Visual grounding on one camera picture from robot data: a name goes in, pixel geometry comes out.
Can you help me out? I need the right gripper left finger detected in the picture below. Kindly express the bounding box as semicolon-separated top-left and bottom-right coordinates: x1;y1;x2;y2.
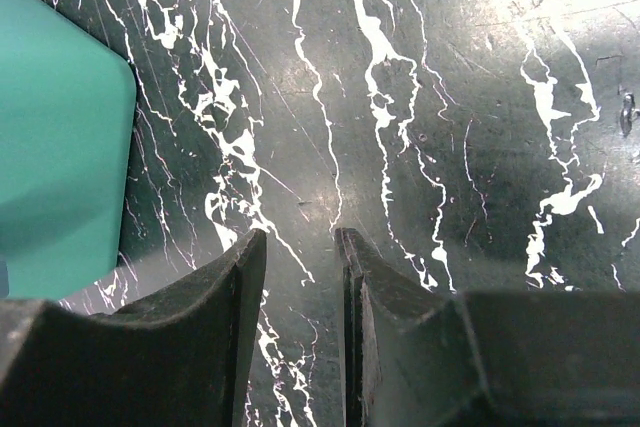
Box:
1;229;267;426

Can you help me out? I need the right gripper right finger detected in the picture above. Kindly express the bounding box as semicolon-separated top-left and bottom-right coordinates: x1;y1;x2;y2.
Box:
334;228;639;426

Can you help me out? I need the green medicine box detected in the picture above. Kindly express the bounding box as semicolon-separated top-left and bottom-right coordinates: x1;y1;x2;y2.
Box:
1;0;136;300

